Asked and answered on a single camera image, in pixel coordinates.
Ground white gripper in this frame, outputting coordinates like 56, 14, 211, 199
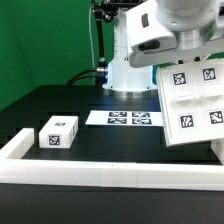
127, 8, 224, 68

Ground white cabinet body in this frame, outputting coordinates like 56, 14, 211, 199
156, 59, 224, 146

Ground white cabinet door with tag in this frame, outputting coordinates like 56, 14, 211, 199
199, 59, 224, 129

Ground white cabinet top box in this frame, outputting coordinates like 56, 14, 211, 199
39, 116, 78, 149

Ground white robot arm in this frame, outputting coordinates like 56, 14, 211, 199
101, 0, 224, 95

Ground white base tag plate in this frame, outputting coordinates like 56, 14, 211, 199
86, 110, 163, 127

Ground black cables at base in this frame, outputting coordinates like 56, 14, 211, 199
65, 68, 107, 87

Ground white U-shaped obstacle wall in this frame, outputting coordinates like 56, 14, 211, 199
0, 128, 224, 191

